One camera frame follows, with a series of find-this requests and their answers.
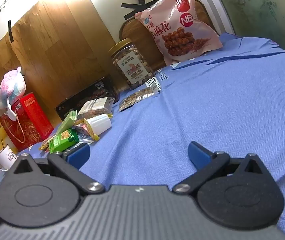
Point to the white enamel mug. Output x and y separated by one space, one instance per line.
6 157

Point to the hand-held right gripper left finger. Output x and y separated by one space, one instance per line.
78 152

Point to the black tape strip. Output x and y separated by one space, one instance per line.
10 31

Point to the pastel plush toy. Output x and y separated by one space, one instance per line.
11 85

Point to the black tin box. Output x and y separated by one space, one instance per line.
82 97

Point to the clear brown-snack packet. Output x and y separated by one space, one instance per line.
132 100
95 106

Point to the metal straw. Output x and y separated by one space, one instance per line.
4 145

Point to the yellow snack packet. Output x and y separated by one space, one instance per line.
45 145

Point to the green snack packet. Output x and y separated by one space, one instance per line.
67 122
62 140

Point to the pink snack bag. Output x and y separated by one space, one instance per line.
182 17

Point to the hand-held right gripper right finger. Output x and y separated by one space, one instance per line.
198 155

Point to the white plastic cup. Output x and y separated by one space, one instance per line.
98 125

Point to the white striped snack packet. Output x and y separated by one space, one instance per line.
153 83

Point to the wooden panel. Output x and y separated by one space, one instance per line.
57 42

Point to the black tape cross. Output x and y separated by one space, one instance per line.
138 8

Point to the frosted glass door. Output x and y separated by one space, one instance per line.
257 10

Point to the clear nut jar yellow lid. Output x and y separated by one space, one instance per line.
130 65

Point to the red gift box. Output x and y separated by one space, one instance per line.
32 120

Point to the blue printed cloth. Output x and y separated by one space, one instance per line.
207 105

